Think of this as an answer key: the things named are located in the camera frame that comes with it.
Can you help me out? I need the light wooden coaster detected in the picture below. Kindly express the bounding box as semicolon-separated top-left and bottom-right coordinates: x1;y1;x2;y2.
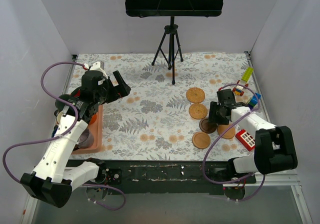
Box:
192;132;211;149
216;124;236;140

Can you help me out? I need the dark walnut coaster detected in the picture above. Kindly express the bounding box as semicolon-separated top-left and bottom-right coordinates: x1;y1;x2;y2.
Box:
199;117;217;134

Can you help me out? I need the woven rattan coaster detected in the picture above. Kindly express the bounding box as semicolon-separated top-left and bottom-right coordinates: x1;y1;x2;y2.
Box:
188;103;208;120
186;87;205;104

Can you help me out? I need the orange cup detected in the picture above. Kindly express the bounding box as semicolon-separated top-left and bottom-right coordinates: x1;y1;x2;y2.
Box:
89;114;97;125

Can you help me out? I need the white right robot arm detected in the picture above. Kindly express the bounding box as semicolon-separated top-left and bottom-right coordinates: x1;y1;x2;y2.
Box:
208;89;298;183

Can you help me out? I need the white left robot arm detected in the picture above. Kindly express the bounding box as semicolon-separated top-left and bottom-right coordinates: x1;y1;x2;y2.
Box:
20;70;131;208

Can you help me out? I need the dark green cup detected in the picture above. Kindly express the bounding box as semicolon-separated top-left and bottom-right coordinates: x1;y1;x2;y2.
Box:
55;94;75;114

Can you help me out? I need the cream white cup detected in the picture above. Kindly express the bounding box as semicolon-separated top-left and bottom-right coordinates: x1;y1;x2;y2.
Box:
56;111;65;124

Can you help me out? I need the lilac purple cup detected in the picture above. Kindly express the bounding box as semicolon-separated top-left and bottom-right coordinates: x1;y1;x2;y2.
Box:
77;128;94;149

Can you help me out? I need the dark blue cup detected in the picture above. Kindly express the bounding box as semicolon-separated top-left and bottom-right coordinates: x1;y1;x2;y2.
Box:
51;124;60;138

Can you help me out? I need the toy car with yellow block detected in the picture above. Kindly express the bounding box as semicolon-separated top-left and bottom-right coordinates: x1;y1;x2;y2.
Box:
232;67;254;96

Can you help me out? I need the blue green purple block toy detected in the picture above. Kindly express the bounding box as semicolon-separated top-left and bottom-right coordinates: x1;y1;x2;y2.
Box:
245;92;261;110

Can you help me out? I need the pink plastic tray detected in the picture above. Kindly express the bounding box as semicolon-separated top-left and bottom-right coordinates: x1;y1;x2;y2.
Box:
71;105;103;155

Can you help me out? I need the red toy window block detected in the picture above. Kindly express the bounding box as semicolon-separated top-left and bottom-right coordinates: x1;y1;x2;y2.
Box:
235;129;255;152

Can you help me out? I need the floral patterned table mat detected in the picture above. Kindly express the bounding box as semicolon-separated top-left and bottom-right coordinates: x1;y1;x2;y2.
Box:
71;53;249;161

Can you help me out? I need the black music stand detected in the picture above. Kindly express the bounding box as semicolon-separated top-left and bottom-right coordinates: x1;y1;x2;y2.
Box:
125;0;224;72

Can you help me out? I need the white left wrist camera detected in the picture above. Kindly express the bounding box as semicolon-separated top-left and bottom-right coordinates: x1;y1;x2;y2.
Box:
83;61;105;72

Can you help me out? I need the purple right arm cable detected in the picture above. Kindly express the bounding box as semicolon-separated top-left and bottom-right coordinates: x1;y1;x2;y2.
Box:
201;83;266;202

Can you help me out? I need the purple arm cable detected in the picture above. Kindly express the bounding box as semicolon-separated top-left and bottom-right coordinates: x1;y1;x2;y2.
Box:
2;61;126;211
201;83;266;202

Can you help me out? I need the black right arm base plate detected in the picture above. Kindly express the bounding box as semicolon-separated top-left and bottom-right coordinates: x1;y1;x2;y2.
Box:
207;168;254;185

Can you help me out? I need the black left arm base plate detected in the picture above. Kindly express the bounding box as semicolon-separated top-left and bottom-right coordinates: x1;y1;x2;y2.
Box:
102;168;123;186

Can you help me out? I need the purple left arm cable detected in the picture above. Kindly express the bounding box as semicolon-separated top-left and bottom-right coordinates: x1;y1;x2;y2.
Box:
2;61;126;211

